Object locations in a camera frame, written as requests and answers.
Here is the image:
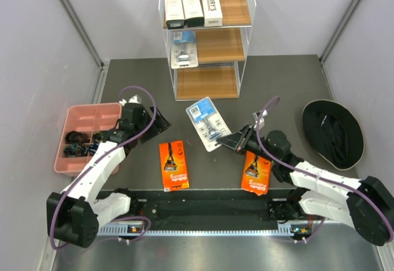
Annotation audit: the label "pink compartment tray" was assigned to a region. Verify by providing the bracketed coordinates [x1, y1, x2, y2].
[54, 103, 121, 176]

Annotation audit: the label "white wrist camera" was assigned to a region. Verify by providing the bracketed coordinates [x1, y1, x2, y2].
[119, 95, 142, 106]
[252, 110, 268, 130]

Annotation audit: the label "blue patterned hair ties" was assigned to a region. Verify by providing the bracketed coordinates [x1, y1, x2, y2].
[63, 131, 107, 158]

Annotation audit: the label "orange gillette fusion box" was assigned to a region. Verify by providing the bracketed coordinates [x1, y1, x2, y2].
[241, 152, 271, 196]
[159, 140, 190, 192]

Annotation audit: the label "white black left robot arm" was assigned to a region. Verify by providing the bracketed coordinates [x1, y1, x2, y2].
[46, 102, 170, 250]

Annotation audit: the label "white wire wooden shelf unit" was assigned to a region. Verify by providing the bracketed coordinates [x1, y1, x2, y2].
[158, 0, 256, 100]

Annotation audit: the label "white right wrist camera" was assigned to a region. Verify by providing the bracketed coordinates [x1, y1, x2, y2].
[252, 110, 268, 130]

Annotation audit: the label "blue Gillette blister pack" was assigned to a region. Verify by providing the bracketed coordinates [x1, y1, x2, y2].
[186, 97, 231, 152]
[171, 31, 199, 69]

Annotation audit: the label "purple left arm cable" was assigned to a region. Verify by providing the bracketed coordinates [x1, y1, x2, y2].
[50, 86, 158, 250]

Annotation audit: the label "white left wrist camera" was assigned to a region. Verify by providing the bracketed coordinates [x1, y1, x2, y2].
[119, 95, 142, 106]

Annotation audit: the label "black hair ties pile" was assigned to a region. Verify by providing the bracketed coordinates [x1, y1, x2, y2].
[65, 131, 92, 144]

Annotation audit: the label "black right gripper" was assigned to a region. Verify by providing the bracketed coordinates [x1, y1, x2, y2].
[217, 123, 278, 164]

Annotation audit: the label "white Harry's logo box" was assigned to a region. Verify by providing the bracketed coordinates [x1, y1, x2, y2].
[202, 0, 223, 27]

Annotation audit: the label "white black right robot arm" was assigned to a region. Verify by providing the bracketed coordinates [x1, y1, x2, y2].
[217, 124, 393, 246]

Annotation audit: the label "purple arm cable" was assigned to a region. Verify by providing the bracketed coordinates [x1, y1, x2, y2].
[50, 86, 158, 250]
[255, 95, 394, 243]

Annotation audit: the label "black and beige bucket hat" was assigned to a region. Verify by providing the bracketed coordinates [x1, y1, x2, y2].
[302, 99, 364, 171]

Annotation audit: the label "grey slotted cable duct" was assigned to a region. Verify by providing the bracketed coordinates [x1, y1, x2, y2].
[98, 223, 296, 238]

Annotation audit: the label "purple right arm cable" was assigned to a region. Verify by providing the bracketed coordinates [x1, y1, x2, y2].
[255, 95, 394, 243]

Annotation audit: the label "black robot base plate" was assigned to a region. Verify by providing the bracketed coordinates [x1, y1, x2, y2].
[116, 188, 308, 230]

